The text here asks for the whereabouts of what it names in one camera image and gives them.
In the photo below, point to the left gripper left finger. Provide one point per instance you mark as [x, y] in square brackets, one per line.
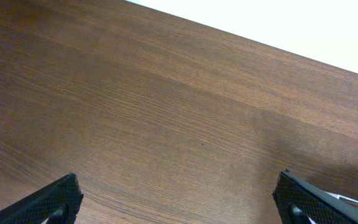
[58, 202]

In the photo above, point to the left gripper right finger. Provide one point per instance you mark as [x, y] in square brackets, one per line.
[300, 202]

